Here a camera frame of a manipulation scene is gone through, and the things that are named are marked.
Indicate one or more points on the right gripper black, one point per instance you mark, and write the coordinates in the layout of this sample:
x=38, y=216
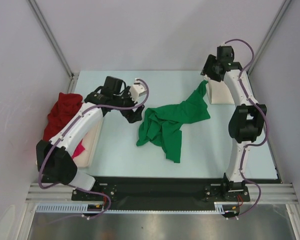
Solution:
x=210, y=60

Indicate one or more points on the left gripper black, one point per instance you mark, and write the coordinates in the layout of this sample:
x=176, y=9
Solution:
x=131, y=116

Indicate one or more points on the green t-shirt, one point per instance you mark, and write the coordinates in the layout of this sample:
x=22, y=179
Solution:
x=162, y=125

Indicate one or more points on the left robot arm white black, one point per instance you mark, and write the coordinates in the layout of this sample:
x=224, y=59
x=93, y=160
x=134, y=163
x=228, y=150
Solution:
x=54, y=157

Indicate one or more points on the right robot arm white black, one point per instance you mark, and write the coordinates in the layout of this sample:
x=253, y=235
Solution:
x=245, y=126

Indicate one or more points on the folded cream t-shirt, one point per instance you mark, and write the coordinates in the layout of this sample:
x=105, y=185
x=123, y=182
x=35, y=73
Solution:
x=217, y=92

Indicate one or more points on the cream plastic tray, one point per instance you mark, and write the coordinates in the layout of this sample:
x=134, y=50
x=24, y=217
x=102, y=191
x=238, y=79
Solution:
x=90, y=140

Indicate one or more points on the pink t-shirt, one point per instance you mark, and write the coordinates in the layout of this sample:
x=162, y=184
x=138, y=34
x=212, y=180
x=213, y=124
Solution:
x=78, y=150

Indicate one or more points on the dark red t-shirt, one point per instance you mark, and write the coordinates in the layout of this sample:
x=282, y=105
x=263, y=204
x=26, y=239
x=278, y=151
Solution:
x=61, y=113

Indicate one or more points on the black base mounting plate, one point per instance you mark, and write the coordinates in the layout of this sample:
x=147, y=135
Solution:
x=153, y=194

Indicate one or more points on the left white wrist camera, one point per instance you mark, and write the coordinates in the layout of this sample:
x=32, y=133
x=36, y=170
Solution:
x=138, y=89

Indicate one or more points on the right aluminium frame post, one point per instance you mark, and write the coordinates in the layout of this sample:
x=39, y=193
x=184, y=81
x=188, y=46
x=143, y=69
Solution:
x=283, y=9

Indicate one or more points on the aluminium frame post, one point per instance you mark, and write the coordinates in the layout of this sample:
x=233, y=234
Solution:
x=283, y=9
x=38, y=14

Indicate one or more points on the aluminium front frame rail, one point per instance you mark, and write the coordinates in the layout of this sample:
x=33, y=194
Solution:
x=270, y=194

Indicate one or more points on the left aluminium frame post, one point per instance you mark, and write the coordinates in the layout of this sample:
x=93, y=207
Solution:
x=38, y=14

